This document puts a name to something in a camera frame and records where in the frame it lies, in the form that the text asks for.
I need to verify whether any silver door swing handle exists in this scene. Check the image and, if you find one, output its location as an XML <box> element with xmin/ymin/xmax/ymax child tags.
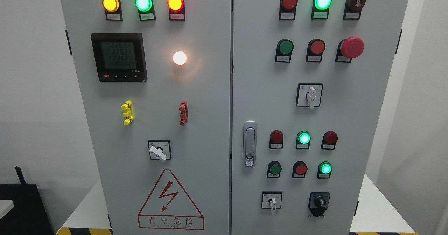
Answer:
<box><xmin>243</xmin><ymin>120</ymin><xmax>257</xmax><ymax>167</ymax></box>

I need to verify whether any grey left cabinet door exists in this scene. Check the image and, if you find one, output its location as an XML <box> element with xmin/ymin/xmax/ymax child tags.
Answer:
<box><xmin>61</xmin><ymin>0</ymin><xmax>231</xmax><ymax>235</ymax></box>

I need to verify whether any grey cabinet door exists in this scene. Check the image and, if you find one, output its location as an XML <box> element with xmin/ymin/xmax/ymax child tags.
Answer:
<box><xmin>231</xmin><ymin>0</ymin><xmax>408</xmax><ymax>235</ymax></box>
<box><xmin>61</xmin><ymin>0</ymin><xmax>231</xmax><ymax>235</ymax></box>

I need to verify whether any grey right cabinet door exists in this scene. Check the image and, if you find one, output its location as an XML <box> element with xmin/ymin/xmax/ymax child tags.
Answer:
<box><xmin>231</xmin><ymin>0</ymin><xmax>408</xmax><ymax>235</ymax></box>

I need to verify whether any red plastic clip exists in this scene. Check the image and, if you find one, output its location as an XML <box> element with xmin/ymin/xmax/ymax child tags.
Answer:
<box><xmin>178</xmin><ymin>101</ymin><xmax>189</xmax><ymax>126</ymax></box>

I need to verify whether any dark red indicator light middle left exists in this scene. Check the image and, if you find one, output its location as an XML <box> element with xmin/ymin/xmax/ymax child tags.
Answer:
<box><xmin>270</xmin><ymin>130</ymin><xmax>284</xmax><ymax>149</ymax></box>

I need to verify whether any dark red indicator light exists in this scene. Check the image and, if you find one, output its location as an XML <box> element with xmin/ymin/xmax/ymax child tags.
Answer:
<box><xmin>321</xmin><ymin>131</ymin><xmax>338</xmax><ymax>150</ymax></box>
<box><xmin>270</xmin><ymin>130</ymin><xmax>284</xmax><ymax>149</ymax></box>

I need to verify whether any white lit indicator lamp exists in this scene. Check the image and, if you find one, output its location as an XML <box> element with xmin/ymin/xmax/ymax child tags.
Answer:
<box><xmin>173</xmin><ymin>51</ymin><xmax>187</xmax><ymax>65</ymax></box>

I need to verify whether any green lit indicator middle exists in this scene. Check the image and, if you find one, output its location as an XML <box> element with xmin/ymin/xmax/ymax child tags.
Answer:
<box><xmin>296</xmin><ymin>130</ymin><xmax>312</xmax><ymax>150</ymax></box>

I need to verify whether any green lit indicator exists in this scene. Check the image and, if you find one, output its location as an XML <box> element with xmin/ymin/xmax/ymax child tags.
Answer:
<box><xmin>296</xmin><ymin>130</ymin><xmax>312</xmax><ymax>150</ymax></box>
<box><xmin>311</xmin><ymin>0</ymin><xmax>332</xmax><ymax>20</ymax></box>

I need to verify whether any green push button upper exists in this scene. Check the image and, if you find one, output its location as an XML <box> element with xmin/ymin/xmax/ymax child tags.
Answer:
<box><xmin>275</xmin><ymin>39</ymin><xmax>294</xmax><ymax>63</ymax></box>

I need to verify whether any yellow plastic clip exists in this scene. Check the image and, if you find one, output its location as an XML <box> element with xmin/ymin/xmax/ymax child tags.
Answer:
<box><xmin>121</xmin><ymin>100</ymin><xmax>134</xmax><ymax>125</ymax></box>

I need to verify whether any red push button lower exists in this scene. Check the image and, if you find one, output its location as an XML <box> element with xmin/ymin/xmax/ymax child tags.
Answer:
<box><xmin>292</xmin><ymin>161</ymin><xmax>308</xmax><ymax>179</ymax></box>

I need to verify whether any red push button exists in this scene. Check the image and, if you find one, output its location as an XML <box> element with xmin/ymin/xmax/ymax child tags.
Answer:
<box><xmin>306</xmin><ymin>39</ymin><xmax>326</xmax><ymax>63</ymax></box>
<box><xmin>292</xmin><ymin>161</ymin><xmax>308</xmax><ymax>179</ymax></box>

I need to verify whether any dark red indicator light middle right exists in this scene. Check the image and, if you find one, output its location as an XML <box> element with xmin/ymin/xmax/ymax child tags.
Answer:
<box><xmin>321</xmin><ymin>131</ymin><xmax>338</xmax><ymax>150</ymax></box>

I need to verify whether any red push button upper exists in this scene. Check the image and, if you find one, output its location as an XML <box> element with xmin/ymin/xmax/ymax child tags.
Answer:
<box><xmin>306</xmin><ymin>39</ymin><xmax>326</xmax><ymax>63</ymax></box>

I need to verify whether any red electric danger warning sticker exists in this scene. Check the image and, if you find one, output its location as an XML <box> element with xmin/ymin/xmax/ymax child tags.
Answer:
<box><xmin>138</xmin><ymin>168</ymin><xmax>205</xmax><ymax>230</ymax></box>

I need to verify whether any red lit indicator light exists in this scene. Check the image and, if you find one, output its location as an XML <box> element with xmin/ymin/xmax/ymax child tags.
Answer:
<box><xmin>167</xmin><ymin>0</ymin><xmax>186</xmax><ymax>21</ymax></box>

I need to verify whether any green lit push button lower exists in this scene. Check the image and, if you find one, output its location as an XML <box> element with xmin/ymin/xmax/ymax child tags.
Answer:
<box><xmin>317</xmin><ymin>161</ymin><xmax>333</xmax><ymax>179</ymax></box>

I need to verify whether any black digital power meter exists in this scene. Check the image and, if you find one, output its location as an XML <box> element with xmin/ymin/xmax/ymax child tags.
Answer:
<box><xmin>91</xmin><ymin>33</ymin><xmax>147</xmax><ymax>82</ymax></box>

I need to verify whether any red indicator light top right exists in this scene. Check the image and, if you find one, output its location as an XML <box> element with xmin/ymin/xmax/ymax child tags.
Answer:
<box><xmin>279</xmin><ymin>0</ymin><xmax>298</xmax><ymax>21</ymax></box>

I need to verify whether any green indicator light top left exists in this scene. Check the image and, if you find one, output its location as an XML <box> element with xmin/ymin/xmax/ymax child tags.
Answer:
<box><xmin>135</xmin><ymin>0</ymin><xmax>156</xmax><ymax>21</ymax></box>

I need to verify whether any red emergency stop mushroom button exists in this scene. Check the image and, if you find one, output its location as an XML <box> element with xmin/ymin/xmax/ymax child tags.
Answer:
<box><xmin>335</xmin><ymin>36</ymin><xmax>364</xmax><ymax>63</ymax></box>

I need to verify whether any green lit indicator top right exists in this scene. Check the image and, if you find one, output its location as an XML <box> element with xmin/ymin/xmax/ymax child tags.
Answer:
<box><xmin>311</xmin><ymin>0</ymin><xmax>332</xmax><ymax>20</ymax></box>

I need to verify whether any yellow indicator light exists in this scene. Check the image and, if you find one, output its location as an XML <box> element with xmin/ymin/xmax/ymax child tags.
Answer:
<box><xmin>102</xmin><ymin>0</ymin><xmax>122</xmax><ymax>21</ymax></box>

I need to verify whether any red black buzzer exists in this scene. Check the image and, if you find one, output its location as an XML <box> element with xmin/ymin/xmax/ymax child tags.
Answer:
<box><xmin>343</xmin><ymin>0</ymin><xmax>366</xmax><ymax>20</ymax></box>

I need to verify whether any yellow black hazard tape right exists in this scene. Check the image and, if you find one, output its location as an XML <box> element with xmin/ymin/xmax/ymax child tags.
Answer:
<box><xmin>349</xmin><ymin>231</ymin><xmax>419</xmax><ymax>235</ymax></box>

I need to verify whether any yellow black hazard tape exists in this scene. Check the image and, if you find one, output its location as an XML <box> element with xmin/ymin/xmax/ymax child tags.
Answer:
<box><xmin>349</xmin><ymin>231</ymin><xmax>419</xmax><ymax>235</ymax></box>
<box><xmin>56</xmin><ymin>227</ymin><xmax>113</xmax><ymax>235</ymax></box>

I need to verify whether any white platform base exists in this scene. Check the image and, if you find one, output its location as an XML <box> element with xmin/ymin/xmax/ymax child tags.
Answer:
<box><xmin>62</xmin><ymin>175</ymin><xmax>414</xmax><ymax>232</ymax></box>

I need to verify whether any yellow black hazard tape left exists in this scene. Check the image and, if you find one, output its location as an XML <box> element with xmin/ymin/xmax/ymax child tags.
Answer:
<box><xmin>56</xmin><ymin>227</ymin><xmax>113</xmax><ymax>235</ymax></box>

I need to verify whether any black equipment box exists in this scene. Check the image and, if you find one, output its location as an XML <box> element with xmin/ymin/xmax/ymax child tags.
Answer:
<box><xmin>0</xmin><ymin>166</ymin><xmax>54</xmax><ymax>235</ymax></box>

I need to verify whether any white rotary selector switch left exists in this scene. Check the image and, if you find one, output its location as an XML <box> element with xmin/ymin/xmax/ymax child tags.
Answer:
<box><xmin>148</xmin><ymin>139</ymin><xmax>172</xmax><ymax>161</ymax></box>

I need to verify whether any white rotary selector switch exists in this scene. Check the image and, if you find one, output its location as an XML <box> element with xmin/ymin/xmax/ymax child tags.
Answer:
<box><xmin>296</xmin><ymin>83</ymin><xmax>323</xmax><ymax>109</ymax></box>
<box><xmin>148</xmin><ymin>139</ymin><xmax>172</xmax><ymax>161</ymax></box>

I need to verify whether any white rotary selector switch upper right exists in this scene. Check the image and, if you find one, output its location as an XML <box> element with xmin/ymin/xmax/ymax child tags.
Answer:
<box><xmin>296</xmin><ymin>83</ymin><xmax>323</xmax><ymax>109</ymax></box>

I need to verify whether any white selector switch bottom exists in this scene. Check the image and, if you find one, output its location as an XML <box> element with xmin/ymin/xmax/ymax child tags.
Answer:
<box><xmin>262</xmin><ymin>191</ymin><xmax>282</xmax><ymax>215</ymax></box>

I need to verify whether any black rotary knob switch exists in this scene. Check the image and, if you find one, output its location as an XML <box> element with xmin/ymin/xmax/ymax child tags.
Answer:
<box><xmin>308</xmin><ymin>192</ymin><xmax>331</xmax><ymax>217</ymax></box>

